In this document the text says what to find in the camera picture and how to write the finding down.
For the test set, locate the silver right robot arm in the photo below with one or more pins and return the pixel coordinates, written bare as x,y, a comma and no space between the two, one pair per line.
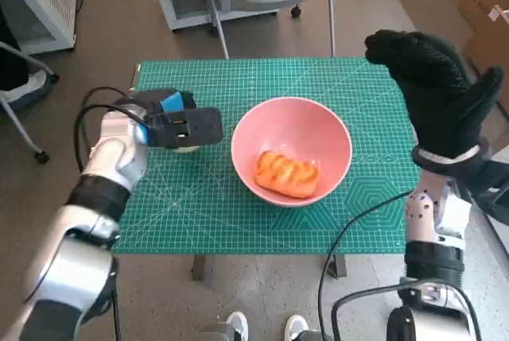
421,218

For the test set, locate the bare left robot hand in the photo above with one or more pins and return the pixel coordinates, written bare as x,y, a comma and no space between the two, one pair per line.
171,100

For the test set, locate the pink bowl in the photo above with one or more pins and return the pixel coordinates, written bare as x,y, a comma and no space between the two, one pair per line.
294,130

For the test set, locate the grey chair with metal legs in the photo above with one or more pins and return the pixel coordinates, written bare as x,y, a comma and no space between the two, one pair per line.
28,90

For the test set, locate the pale round toy bread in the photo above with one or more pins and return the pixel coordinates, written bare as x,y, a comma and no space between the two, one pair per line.
186,150

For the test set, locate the black jacket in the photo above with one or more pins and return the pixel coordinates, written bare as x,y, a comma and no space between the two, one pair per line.
12,59

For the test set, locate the cardboard box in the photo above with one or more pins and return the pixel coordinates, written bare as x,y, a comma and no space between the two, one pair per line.
485,11

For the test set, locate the black table leg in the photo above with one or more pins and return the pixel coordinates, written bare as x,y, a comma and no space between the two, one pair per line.
199,269
340,265

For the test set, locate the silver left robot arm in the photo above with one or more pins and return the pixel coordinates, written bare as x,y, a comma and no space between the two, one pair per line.
115,150

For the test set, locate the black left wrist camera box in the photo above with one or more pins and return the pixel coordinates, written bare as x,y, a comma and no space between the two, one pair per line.
199,126

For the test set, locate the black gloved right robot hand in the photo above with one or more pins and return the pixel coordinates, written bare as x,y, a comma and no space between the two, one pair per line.
437,90

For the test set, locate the orange braided toy bread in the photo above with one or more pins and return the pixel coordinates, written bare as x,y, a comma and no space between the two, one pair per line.
286,176

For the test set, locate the green cutting mat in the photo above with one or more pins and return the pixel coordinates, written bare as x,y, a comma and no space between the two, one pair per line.
258,229

